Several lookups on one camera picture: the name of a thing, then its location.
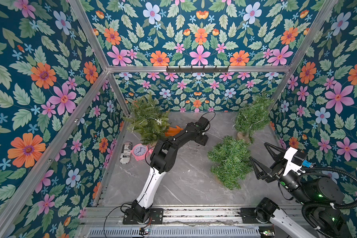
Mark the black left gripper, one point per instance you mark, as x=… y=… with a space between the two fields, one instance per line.
x=182 y=131

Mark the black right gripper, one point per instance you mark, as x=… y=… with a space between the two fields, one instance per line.
x=274 y=163

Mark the dark green tree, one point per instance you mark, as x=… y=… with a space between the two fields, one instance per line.
x=252 y=118
x=231 y=162

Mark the thin wire string light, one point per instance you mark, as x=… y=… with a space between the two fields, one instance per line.
x=148 y=124

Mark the light green fern christmas tree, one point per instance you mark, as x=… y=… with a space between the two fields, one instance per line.
x=144 y=107

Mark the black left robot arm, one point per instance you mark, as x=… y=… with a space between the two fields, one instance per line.
x=162 y=159

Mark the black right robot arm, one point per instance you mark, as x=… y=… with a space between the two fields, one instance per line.
x=321 y=198

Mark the orange plush toy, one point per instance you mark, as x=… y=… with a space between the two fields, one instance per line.
x=172 y=131

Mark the pink alarm clock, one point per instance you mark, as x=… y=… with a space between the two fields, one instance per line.
x=140 y=151

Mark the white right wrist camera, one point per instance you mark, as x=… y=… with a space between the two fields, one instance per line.
x=296 y=162

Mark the black hook rail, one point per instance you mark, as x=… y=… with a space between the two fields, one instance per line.
x=197 y=69

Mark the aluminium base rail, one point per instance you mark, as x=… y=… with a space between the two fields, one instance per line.
x=191 y=221

